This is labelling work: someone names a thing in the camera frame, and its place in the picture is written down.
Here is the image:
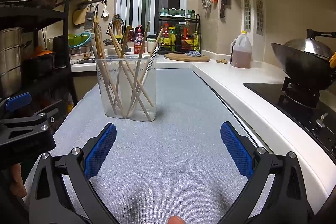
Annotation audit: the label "wooden chopstick pair left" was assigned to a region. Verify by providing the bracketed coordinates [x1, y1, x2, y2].
[127, 22, 150, 114]

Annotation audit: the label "ginger piece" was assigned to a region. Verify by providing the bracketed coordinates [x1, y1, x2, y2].
[216, 59, 228, 64]

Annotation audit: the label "stacked green blue colander bowls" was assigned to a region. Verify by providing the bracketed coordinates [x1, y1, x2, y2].
[68, 32, 92, 60]

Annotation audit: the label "large stainless steel pot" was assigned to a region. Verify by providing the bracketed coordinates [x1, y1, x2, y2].
[1, 27, 23, 97]

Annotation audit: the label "chrome kitchen faucet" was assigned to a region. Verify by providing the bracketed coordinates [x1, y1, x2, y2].
[106, 14, 125, 46]

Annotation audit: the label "hanging white ladle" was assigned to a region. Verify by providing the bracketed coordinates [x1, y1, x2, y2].
[101, 0, 109, 18]

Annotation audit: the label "single wooden chopstick right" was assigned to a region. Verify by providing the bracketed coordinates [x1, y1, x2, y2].
[113, 25, 131, 99]

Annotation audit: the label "blue grey dish cloth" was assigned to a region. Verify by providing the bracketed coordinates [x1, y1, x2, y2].
[186, 50, 202, 57]

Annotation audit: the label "person's left hand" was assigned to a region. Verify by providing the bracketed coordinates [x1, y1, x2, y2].
[10, 164, 27, 198]

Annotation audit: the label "wooden chopstick pair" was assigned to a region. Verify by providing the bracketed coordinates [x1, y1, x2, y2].
[136, 27, 164, 95]
[127, 22, 150, 114]

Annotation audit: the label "wooden chopstick pair right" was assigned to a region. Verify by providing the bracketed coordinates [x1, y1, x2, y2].
[136, 27, 164, 95]

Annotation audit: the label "red dish soap bottle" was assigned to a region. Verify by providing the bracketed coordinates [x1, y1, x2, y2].
[134, 25, 144, 54]

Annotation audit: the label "person's right hand fingertip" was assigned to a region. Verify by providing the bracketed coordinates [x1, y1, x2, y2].
[167, 215, 186, 224]

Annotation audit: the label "red chili jar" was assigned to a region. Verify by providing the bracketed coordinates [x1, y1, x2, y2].
[127, 27, 134, 43]

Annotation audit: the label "round wooden cutting board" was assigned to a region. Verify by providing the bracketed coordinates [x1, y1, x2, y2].
[164, 53, 211, 63]

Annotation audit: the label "hanging wooden board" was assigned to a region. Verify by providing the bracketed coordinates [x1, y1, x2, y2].
[72, 8, 87, 26]

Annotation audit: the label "black metal shelf rack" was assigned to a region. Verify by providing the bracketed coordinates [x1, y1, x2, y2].
[1, 0, 78, 105]

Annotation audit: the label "large cooking oil jug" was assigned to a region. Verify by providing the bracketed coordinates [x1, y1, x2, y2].
[230, 31, 252, 69]

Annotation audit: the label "hanging metal grater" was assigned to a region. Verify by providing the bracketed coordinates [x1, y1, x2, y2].
[84, 4, 96, 31]

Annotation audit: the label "clear plastic utensil holder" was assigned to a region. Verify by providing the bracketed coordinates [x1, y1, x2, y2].
[96, 55, 157, 122]

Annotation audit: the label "black gas stove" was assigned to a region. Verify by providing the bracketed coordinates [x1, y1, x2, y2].
[244, 77, 335, 161]

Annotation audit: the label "black spice rack with bottles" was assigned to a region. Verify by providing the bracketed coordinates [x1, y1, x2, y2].
[158, 7, 201, 54]

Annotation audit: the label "grey textured table mat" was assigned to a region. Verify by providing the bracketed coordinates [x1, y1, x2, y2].
[51, 69, 247, 223]

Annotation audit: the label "black wok with steel lid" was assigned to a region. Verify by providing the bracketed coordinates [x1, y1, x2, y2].
[271, 29, 335, 91]

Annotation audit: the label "fork with white handle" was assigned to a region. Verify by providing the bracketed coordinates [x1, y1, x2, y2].
[92, 46, 116, 112]

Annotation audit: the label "white lidded jar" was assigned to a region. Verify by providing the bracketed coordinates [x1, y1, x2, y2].
[146, 35, 157, 53]

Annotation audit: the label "white patterned spoon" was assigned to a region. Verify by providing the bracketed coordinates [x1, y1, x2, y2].
[130, 46, 159, 115]

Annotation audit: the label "orange ceramic pot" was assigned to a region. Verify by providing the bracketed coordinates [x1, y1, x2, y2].
[34, 46, 54, 58]

